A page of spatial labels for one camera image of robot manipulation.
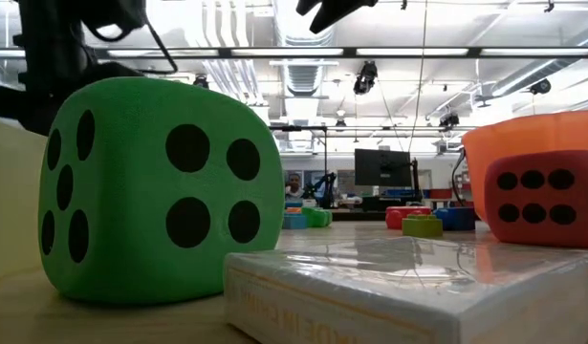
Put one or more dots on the orange pumpkin bucket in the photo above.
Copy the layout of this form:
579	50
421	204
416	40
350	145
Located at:
537	134

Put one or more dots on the black computer monitor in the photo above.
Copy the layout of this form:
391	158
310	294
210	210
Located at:
382	167

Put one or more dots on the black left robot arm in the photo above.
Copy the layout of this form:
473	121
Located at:
54	43

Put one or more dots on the green big building block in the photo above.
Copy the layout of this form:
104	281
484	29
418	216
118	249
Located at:
316	218

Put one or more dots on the lime green small brick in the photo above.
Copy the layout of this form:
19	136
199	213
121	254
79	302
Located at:
422	228

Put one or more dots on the black hanging camera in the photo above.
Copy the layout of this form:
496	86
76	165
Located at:
365	76
539	86
201	81
449	120

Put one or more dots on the blue big building block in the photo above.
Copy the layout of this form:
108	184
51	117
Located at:
456	220

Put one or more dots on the yellow translucent tray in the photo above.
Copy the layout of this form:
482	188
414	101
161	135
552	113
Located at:
11	200

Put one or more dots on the black gantry frame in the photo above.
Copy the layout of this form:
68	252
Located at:
370	128

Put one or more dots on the black bar with light strips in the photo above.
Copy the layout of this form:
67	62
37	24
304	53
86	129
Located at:
348	51

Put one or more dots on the orange playing card deck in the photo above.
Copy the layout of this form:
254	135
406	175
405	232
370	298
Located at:
394	296

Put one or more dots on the person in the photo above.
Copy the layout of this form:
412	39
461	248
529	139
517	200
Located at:
293	184

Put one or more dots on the silver air duct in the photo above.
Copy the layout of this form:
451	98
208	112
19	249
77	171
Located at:
303	76

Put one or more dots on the small black robot arm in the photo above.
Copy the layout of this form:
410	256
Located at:
328	184

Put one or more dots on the pink die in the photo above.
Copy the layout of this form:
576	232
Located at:
542	196

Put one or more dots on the blue small studded brick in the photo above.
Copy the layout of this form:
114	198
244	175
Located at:
293	222

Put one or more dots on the red big building block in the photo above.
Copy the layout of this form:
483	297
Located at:
394	215

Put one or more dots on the green foam die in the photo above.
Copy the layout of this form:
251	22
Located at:
131	191

